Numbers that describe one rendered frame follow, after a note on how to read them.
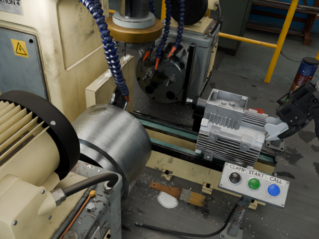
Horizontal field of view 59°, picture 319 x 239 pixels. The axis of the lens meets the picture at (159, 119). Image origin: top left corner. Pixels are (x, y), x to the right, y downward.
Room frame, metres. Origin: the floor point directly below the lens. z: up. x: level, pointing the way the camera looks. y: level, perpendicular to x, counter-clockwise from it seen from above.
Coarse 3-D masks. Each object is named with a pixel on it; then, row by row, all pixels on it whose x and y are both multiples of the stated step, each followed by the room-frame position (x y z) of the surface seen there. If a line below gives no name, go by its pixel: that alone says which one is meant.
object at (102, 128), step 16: (96, 112) 0.62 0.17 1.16; (112, 112) 0.62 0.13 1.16; (128, 112) 0.64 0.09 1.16; (80, 128) 0.55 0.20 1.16; (96, 128) 0.55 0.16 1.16; (112, 128) 0.56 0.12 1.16; (128, 128) 0.59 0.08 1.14; (144, 128) 0.63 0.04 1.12; (80, 144) 0.50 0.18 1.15; (96, 144) 0.50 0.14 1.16; (112, 144) 0.51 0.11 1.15; (128, 144) 0.54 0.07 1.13; (144, 144) 0.59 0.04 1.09; (96, 160) 0.46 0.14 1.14; (112, 160) 0.48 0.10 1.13; (128, 160) 0.50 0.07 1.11; (144, 160) 0.57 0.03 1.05; (128, 176) 0.48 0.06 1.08; (128, 192) 0.47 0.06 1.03
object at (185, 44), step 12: (156, 48) 1.10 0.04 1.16; (168, 48) 1.09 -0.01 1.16; (180, 48) 1.13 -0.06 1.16; (144, 60) 1.09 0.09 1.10; (168, 60) 1.05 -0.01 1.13; (180, 60) 1.05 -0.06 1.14; (144, 72) 1.08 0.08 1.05; (156, 72) 1.07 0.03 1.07; (168, 72) 1.05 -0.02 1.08; (180, 72) 1.04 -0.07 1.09; (192, 72) 1.07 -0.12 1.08; (144, 84) 1.08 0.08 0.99; (156, 84) 1.07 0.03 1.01; (168, 84) 0.98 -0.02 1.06; (180, 84) 1.03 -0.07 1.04; (156, 96) 1.06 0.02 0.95; (168, 96) 1.04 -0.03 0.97; (180, 96) 1.04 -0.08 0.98
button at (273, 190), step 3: (270, 186) 0.49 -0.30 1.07; (273, 186) 0.49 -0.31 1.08; (276, 186) 0.49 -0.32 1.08; (267, 189) 0.49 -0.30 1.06; (270, 189) 0.48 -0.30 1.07; (273, 189) 0.48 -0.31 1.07; (276, 189) 0.48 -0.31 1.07; (279, 189) 0.48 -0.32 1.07; (270, 192) 0.48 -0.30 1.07; (273, 192) 0.48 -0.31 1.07; (276, 192) 0.48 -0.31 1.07; (279, 192) 0.48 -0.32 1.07; (273, 195) 0.47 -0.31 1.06; (276, 195) 0.47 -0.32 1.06
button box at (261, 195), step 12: (228, 168) 0.54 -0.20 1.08; (240, 168) 0.54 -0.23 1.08; (228, 180) 0.51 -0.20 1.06; (240, 180) 0.51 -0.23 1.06; (264, 180) 0.51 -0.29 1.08; (276, 180) 0.51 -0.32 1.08; (240, 192) 0.49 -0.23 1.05; (252, 192) 0.49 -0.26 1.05; (264, 192) 0.48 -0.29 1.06; (276, 204) 0.46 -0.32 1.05
